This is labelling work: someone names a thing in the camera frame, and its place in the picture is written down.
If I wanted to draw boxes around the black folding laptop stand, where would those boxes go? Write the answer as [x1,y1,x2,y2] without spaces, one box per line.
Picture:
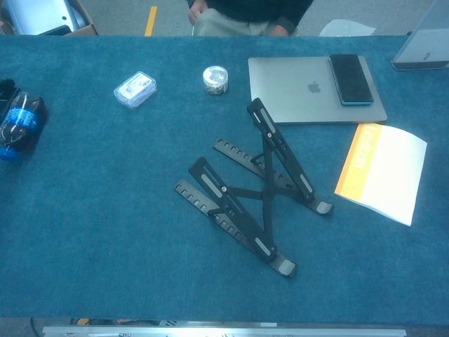
[173,97,335,279]

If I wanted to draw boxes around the silver Apple laptop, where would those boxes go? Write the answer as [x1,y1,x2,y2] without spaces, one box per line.
[248,55,388,124]

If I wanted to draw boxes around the clear acrylic stand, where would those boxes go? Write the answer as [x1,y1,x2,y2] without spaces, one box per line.
[391,0,449,72]

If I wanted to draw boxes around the round silver tin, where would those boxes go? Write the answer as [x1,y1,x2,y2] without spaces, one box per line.
[202,65,229,95]

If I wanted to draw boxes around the clear plastic card box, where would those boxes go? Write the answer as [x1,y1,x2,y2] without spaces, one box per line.
[112,71,158,110]

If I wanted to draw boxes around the teal blue table cloth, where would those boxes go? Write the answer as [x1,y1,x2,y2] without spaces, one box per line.
[0,34,449,326]

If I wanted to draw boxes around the seated person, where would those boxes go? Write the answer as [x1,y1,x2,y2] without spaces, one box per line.
[187,0,315,37]

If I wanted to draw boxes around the black smartphone teal case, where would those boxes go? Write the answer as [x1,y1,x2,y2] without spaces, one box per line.
[328,53,375,107]

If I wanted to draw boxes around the yellow white Lexicon book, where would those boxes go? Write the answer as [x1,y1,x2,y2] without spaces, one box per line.
[333,122,429,227]

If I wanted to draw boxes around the white sheet on floor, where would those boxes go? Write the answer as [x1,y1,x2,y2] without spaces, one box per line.
[319,19,377,37]

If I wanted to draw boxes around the brown cardboard box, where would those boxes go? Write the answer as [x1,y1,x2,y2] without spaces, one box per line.
[0,0,99,37]

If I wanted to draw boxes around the cola bottle blue label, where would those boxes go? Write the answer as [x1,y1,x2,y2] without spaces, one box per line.
[0,91,48,162]

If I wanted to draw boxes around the silver device in box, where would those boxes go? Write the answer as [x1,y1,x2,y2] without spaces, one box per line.
[1,0,88,35]

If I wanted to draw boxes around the aluminium profile rail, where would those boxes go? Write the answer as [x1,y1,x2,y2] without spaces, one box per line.
[41,325,408,337]

